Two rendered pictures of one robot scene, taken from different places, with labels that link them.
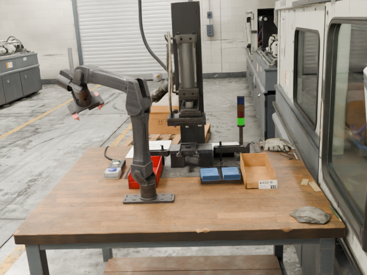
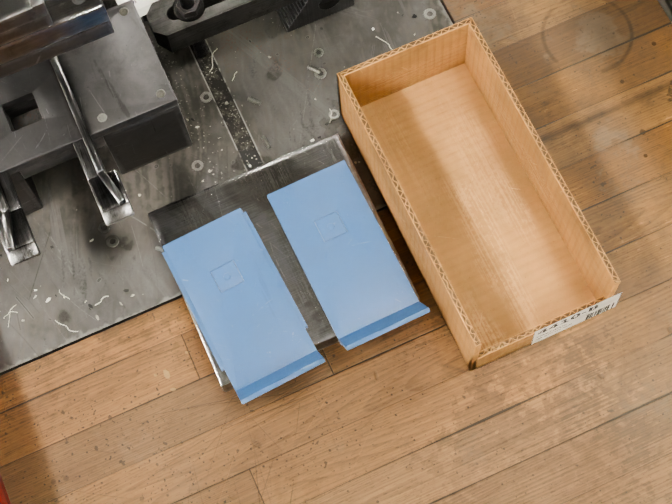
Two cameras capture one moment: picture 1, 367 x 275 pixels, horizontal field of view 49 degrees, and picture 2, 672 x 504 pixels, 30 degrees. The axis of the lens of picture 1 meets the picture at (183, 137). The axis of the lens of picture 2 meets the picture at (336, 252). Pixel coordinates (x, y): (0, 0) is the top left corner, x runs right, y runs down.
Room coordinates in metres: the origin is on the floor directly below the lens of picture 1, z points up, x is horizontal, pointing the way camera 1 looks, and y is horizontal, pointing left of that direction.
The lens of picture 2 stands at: (1.33, -0.07, 1.86)
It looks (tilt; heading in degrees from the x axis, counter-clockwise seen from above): 69 degrees down; 339
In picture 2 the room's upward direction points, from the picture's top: 7 degrees counter-clockwise
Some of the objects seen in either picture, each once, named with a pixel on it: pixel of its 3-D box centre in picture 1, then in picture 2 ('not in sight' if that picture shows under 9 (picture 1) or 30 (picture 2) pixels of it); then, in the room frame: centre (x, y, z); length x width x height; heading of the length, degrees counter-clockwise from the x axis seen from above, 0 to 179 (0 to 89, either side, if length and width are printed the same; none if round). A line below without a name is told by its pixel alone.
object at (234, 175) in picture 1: (230, 171); (345, 251); (1.65, -0.20, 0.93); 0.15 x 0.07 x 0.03; 178
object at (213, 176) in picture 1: (209, 172); (241, 302); (1.65, -0.11, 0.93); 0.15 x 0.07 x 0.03; 0
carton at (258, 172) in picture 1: (257, 170); (475, 191); (1.64, -0.31, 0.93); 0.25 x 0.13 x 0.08; 176
